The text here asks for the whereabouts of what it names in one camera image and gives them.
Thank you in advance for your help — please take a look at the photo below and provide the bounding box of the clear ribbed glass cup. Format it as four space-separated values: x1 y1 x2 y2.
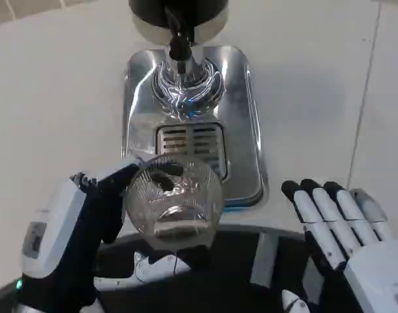
124 154 224 252

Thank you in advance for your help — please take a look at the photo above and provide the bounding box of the steel drip tray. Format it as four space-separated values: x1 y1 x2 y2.
121 45 268 215

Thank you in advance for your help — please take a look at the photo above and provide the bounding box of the black dispenser tap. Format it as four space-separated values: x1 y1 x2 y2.
163 5 199 82

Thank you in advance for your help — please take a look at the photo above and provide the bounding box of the steel slotted drip grid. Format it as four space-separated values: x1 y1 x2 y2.
155 122 227 182

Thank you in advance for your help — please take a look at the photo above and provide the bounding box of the black robot torso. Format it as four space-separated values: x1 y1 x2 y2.
0 224 349 313

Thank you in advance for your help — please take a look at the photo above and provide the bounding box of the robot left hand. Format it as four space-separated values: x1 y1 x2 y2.
15 155 193 298

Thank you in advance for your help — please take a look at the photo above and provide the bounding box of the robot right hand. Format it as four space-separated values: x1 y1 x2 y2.
281 178 398 313

